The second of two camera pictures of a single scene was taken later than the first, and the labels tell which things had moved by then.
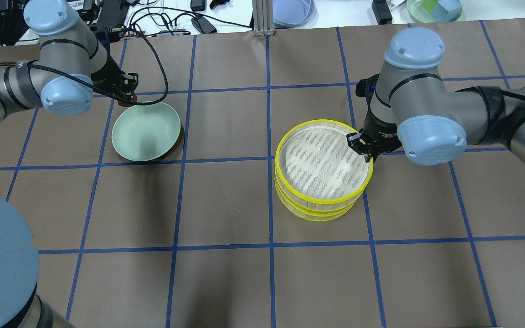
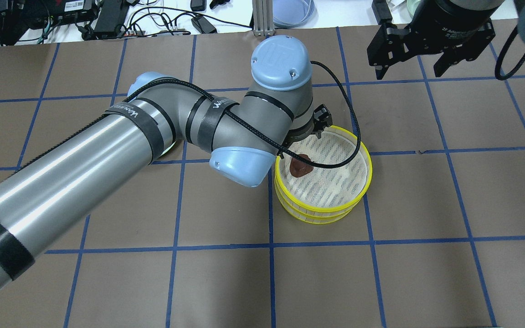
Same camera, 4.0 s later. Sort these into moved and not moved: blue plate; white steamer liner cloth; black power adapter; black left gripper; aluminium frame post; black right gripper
Moved: black right gripper; black left gripper
Not moved: black power adapter; white steamer liner cloth; blue plate; aluminium frame post
